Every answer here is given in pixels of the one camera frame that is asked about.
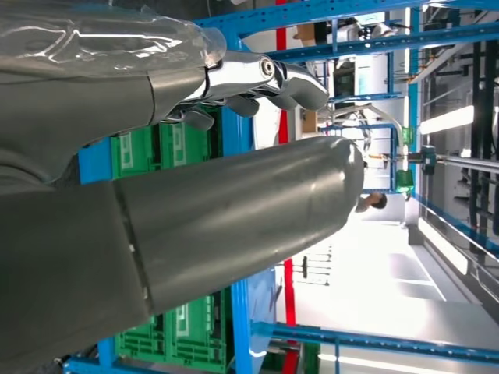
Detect blue metal shelf rack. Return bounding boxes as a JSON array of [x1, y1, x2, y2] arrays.
[[63, 0, 499, 374], [320, 62, 399, 195]]

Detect green folded plastic crate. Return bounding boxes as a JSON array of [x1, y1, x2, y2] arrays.
[[113, 287, 236, 374]]

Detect brown cardboard box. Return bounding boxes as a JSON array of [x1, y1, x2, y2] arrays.
[[301, 109, 319, 136]]

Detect person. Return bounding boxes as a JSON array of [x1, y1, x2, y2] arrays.
[[353, 192, 389, 214]]

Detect long ceiling light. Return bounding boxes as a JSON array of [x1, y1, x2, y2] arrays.
[[417, 217, 470, 277], [419, 105, 476, 137]]

